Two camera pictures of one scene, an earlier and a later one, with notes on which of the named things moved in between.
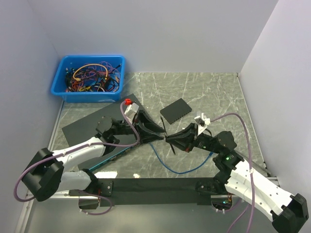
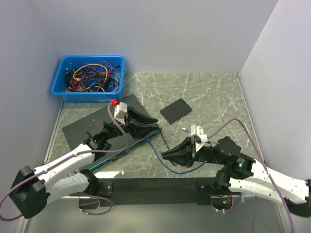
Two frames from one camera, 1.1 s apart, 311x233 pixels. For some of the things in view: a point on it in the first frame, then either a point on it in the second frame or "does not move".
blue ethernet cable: [178, 172] does not move
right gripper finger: [185, 145] → [179, 159]
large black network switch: [85, 128] does not move
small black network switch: [176, 111] does not move
